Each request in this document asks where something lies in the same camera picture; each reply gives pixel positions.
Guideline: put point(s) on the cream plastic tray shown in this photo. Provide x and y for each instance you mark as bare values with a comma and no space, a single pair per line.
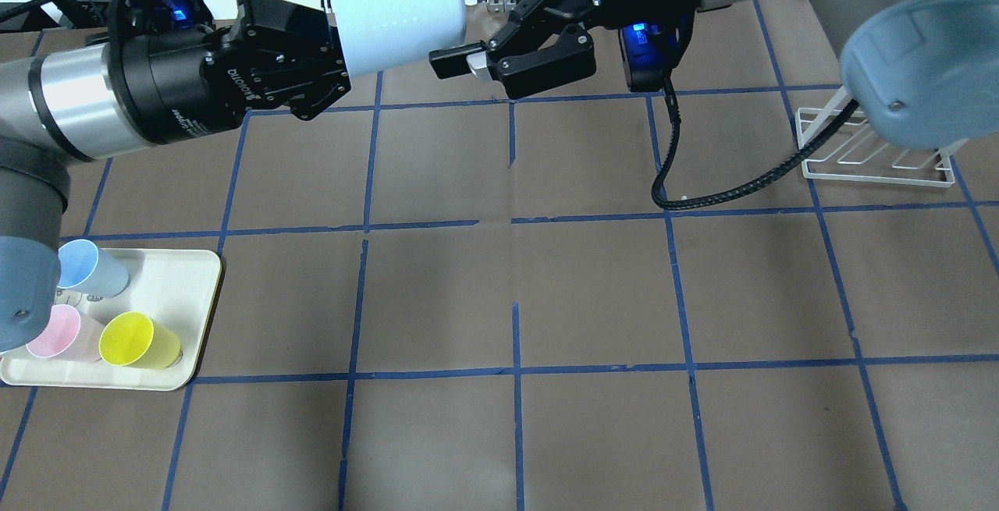
175,288

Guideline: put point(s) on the white wire cup rack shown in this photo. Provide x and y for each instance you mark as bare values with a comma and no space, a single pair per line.
858,154

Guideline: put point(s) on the yellow plastic cup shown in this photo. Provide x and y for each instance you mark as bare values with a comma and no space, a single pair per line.
135,340

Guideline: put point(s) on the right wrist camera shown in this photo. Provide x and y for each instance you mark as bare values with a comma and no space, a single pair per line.
651,51

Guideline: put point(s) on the light blue plastic cup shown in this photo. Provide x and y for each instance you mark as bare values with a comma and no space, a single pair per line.
91,270

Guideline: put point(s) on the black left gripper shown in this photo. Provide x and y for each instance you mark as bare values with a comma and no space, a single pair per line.
168,78

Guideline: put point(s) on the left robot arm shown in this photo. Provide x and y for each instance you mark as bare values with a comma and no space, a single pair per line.
57,110

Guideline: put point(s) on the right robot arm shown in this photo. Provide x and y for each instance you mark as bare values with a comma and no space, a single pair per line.
923,71

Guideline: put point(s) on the pink plastic cup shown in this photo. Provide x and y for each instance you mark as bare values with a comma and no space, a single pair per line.
70,335

